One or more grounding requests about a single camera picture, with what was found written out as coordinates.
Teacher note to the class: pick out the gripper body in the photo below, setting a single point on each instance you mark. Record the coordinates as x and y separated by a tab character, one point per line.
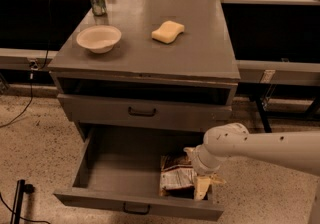
202	167

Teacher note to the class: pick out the brown chip bag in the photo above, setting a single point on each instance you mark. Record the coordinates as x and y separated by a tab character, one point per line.
177	175

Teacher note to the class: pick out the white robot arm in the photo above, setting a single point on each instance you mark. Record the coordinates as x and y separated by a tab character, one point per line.
273	178

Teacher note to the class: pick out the closed grey upper drawer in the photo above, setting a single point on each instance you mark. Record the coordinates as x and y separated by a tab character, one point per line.
143	113

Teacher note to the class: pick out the open grey bottom drawer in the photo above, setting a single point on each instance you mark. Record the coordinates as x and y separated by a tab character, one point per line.
119	170

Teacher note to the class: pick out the grey drawer cabinet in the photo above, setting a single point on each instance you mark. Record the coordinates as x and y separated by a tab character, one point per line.
198	67

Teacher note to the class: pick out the black table leg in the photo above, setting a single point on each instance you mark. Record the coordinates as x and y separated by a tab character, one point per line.
263	115

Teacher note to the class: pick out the yellow sponge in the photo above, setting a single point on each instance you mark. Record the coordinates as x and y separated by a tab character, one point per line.
168	32

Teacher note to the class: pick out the white paper bowl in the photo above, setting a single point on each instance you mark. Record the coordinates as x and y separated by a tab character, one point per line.
99	39

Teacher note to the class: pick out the black stand bottom left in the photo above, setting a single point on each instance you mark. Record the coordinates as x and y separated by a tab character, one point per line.
22	188

